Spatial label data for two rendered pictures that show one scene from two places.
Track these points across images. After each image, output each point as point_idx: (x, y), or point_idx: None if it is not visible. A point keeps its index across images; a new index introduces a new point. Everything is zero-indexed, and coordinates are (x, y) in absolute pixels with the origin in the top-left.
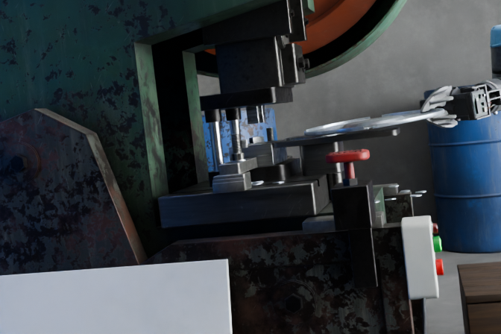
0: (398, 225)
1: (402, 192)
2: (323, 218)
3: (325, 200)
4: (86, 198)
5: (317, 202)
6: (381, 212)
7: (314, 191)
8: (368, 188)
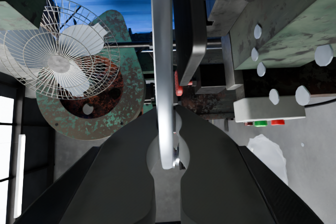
0: (238, 98)
1: (316, 55)
2: (224, 47)
3: (240, 4)
4: None
5: (219, 32)
6: (231, 84)
7: (209, 35)
8: (197, 93)
